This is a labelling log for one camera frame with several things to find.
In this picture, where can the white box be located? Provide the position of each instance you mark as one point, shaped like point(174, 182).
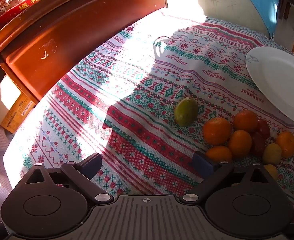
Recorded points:
point(1, 97)

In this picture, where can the green citrus fruit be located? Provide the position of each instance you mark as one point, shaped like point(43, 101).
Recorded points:
point(186, 112)

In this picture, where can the patterned red green tablecloth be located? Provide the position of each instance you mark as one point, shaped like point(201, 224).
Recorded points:
point(136, 92)

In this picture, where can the red gift box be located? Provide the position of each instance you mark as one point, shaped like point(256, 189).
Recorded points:
point(11, 10)

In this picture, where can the red tomato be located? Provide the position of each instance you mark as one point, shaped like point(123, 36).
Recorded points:
point(264, 130)
point(258, 145)

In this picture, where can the white plate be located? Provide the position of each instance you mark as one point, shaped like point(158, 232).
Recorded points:
point(279, 75)

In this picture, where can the orange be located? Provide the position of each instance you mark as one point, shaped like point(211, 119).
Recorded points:
point(245, 120)
point(218, 153)
point(286, 143)
point(240, 143)
point(216, 131)

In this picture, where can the blue pillow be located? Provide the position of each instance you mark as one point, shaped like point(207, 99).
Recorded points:
point(262, 0)

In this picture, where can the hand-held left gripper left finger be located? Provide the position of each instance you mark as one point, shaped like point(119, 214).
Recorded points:
point(91, 164)

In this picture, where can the beige cushion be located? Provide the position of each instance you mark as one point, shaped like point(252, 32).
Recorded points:
point(224, 2)

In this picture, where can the brown cardboard box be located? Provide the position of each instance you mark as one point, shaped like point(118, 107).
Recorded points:
point(20, 108)

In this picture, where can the red-brown wooden cabinet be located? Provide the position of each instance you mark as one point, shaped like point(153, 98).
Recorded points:
point(74, 17)

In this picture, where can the small yellow fruit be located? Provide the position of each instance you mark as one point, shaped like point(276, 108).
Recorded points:
point(271, 171)

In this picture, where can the brown kiwi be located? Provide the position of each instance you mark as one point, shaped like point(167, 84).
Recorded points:
point(272, 154)

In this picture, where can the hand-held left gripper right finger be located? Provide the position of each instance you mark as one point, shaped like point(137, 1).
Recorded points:
point(202, 165)

